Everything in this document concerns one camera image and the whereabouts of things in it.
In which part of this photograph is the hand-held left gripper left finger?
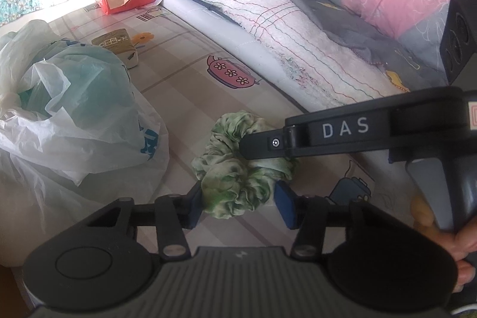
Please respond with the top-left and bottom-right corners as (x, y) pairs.
(87, 182), (205, 261)

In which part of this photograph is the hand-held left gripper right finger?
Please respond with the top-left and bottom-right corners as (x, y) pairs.
(274, 181), (405, 261)

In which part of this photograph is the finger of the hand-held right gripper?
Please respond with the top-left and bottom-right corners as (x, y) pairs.
(239, 126), (290, 161)

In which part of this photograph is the green tie-dye scrunchie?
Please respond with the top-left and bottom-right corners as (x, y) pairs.
(191, 110), (299, 220)

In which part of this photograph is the white plastic shopping bag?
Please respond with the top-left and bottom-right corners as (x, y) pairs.
(0, 20), (170, 266)

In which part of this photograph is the person's right hand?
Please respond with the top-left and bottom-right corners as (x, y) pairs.
(411, 195), (477, 292)

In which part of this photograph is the white striped towel blanket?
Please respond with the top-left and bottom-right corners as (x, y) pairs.
(119, 0), (411, 112)

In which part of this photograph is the white quilted mattress pad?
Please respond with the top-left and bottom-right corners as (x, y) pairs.
(162, 0), (310, 114)

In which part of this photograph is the small olive printed carton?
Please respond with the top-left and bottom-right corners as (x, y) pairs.
(91, 28), (139, 70)

